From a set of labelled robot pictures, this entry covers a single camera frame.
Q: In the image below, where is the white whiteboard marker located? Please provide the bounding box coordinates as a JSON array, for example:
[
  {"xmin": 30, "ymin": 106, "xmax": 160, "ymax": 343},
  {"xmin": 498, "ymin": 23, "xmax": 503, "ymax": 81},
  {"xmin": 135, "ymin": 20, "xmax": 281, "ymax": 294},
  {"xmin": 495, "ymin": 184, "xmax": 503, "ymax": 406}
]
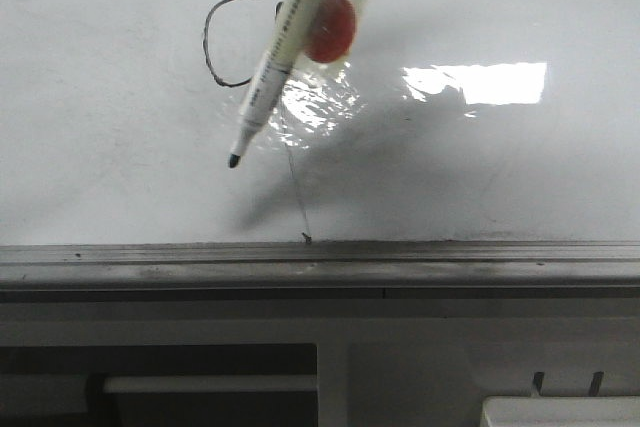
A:
[{"xmin": 228, "ymin": 0, "xmax": 322, "ymax": 168}]

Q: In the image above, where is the red round magnet with tape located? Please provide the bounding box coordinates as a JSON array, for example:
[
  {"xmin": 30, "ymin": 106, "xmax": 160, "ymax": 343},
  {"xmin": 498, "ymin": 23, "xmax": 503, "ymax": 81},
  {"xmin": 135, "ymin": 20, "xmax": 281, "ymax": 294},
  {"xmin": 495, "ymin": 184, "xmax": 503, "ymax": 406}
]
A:
[{"xmin": 293, "ymin": 0, "xmax": 368, "ymax": 72}]

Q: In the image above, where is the white whiteboard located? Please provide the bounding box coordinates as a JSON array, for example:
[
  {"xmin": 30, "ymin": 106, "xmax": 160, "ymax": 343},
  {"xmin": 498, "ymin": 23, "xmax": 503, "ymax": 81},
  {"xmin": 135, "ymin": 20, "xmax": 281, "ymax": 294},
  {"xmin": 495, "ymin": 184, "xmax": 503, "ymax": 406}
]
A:
[{"xmin": 1, "ymin": 0, "xmax": 639, "ymax": 244}]

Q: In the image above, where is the white horizontal bar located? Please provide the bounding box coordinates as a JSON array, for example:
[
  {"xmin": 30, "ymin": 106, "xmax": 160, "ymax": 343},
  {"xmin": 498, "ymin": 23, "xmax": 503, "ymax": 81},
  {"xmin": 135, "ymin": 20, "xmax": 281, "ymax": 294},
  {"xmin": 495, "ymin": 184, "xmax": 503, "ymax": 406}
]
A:
[{"xmin": 104, "ymin": 375, "xmax": 318, "ymax": 394}]

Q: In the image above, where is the white box lower right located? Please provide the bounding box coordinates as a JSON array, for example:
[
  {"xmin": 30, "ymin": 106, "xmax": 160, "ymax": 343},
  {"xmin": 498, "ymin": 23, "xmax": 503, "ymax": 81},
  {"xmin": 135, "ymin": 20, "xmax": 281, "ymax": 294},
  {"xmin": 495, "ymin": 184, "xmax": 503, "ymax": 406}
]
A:
[{"xmin": 480, "ymin": 396, "xmax": 639, "ymax": 426}]

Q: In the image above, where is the aluminium whiteboard tray rail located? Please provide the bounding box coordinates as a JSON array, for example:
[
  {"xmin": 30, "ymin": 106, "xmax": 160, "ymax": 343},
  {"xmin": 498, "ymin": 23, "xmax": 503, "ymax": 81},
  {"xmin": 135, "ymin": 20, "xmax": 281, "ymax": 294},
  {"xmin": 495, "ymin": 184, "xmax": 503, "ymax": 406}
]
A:
[{"xmin": 1, "ymin": 241, "xmax": 639, "ymax": 302}]

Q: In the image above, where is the white cabinet frame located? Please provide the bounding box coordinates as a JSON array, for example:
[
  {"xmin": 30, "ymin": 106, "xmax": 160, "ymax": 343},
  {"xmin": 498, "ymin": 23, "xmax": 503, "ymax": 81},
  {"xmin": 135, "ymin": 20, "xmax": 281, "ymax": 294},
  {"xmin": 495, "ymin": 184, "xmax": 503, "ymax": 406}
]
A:
[{"xmin": 1, "ymin": 298, "xmax": 639, "ymax": 426}]

